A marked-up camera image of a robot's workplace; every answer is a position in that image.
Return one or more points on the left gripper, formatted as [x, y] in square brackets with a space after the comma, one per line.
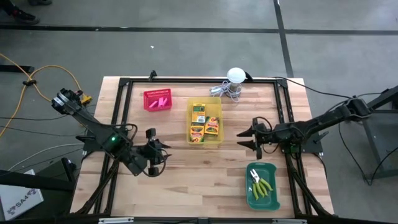
[152, 152]

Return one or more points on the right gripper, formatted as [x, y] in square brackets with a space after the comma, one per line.
[264, 137]

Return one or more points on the Crayola crayon box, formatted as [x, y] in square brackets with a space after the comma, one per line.
[197, 133]
[198, 112]
[211, 125]

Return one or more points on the yellow-green pliers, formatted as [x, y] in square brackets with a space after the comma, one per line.
[254, 175]
[268, 185]

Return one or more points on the pink eraser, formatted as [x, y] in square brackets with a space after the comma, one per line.
[165, 101]
[153, 104]
[160, 102]

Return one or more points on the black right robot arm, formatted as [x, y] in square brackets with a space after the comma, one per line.
[323, 119]

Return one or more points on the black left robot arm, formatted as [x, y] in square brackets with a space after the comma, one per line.
[93, 127]

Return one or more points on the yellow translucent plastic bin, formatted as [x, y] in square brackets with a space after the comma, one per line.
[214, 105]

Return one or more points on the red plastic mesh basket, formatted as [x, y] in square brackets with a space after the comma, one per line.
[157, 93]

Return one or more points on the white dome lamp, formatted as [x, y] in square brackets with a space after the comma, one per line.
[236, 75]

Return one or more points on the green plastic tray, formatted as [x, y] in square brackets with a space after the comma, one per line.
[271, 200]

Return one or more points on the black metal stand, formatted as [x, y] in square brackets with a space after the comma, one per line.
[382, 99]

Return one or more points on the white printed box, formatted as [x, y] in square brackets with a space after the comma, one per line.
[18, 199]

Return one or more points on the black stand foot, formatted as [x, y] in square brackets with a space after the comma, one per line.
[15, 68]

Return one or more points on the person's shoe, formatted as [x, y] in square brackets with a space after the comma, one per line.
[40, 2]
[21, 15]

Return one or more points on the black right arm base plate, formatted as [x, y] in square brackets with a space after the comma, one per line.
[308, 148]

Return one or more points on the black frame clamp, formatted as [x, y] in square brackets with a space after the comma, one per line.
[152, 75]
[248, 76]

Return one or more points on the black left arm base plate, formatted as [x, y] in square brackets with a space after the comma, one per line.
[91, 146]

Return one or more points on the black aluminium table frame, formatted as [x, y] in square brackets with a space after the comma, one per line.
[202, 80]

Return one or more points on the silver metal bracket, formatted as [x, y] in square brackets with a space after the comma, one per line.
[289, 221]
[115, 220]

